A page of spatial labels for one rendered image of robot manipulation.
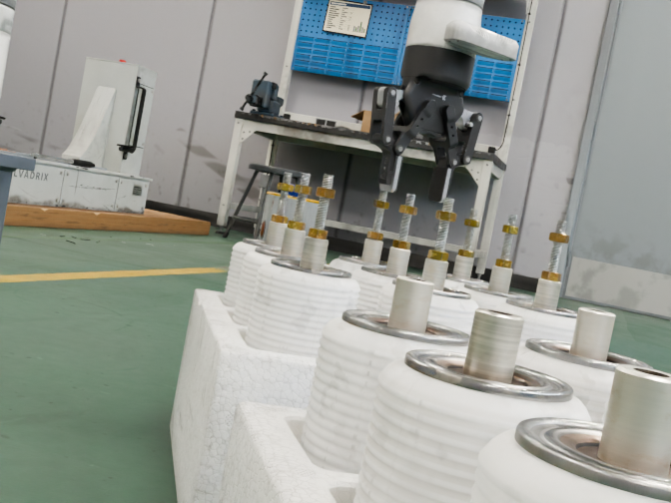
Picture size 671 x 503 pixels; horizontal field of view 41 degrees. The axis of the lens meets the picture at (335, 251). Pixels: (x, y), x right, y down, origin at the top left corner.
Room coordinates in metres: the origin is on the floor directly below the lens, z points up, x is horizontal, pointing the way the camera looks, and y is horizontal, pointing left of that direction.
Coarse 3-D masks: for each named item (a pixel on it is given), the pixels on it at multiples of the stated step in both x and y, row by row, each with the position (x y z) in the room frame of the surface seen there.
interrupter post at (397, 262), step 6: (390, 252) 0.95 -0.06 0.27; (396, 252) 0.95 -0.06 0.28; (402, 252) 0.95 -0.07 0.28; (408, 252) 0.95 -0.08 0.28; (390, 258) 0.95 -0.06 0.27; (396, 258) 0.95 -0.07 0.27; (402, 258) 0.95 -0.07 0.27; (408, 258) 0.96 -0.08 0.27; (390, 264) 0.95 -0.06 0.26; (396, 264) 0.95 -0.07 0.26; (402, 264) 0.95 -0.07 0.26; (390, 270) 0.95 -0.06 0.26; (396, 270) 0.95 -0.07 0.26; (402, 270) 0.95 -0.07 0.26
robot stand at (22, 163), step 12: (0, 156) 1.05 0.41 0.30; (12, 156) 1.07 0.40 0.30; (0, 168) 1.07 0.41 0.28; (12, 168) 1.08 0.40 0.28; (24, 168) 1.10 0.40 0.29; (0, 180) 1.07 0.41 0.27; (0, 192) 1.08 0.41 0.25; (0, 204) 1.08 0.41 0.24; (0, 216) 1.09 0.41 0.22; (0, 228) 1.09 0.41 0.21; (0, 240) 1.09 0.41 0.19
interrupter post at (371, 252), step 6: (366, 240) 1.07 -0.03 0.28; (372, 240) 1.06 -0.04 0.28; (366, 246) 1.07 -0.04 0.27; (372, 246) 1.06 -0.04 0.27; (378, 246) 1.07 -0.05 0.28; (366, 252) 1.07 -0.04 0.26; (372, 252) 1.06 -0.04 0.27; (378, 252) 1.07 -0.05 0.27; (366, 258) 1.06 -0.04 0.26; (372, 258) 1.06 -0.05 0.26; (378, 258) 1.07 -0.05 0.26
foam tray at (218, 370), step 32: (192, 320) 1.05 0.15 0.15; (224, 320) 0.88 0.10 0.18; (192, 352) 0.98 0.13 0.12; (224, 352) 0.73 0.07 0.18; (256, 352) 0.74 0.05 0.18; (192, 384) 0.91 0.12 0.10; (224, 384) 0.73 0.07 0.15; (256, 384) 0.73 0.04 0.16; (288, 384) 0.74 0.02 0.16; (192, 416) 0.86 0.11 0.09; (224, 416) 0.73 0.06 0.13; (192, 448) 0.80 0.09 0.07; (224, 448) 0.73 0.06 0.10; (192, 480) 0.76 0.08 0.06
